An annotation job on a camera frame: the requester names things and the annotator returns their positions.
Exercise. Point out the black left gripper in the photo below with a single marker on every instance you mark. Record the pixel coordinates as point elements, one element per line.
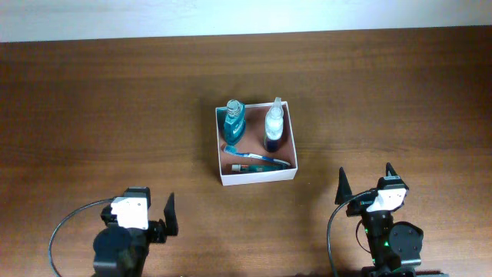
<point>157,226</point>

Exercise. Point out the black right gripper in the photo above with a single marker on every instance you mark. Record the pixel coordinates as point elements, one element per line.
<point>359,205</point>

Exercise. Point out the blue white toothbrush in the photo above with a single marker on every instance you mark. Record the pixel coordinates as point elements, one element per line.
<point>231,150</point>

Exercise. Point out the teal mouthwash bottle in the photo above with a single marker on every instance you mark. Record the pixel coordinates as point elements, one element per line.
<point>234,123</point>

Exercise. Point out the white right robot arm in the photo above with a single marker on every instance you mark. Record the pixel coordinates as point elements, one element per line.
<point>394,246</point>

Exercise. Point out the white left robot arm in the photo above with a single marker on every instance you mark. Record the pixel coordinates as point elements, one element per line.
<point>123,246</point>

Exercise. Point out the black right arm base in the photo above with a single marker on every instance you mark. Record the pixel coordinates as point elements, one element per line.
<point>373,272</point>

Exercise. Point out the clear spray bottle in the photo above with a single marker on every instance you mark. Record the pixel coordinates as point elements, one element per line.
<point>274,126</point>

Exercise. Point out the white cardboard box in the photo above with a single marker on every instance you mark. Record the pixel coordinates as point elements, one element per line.
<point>253,142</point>

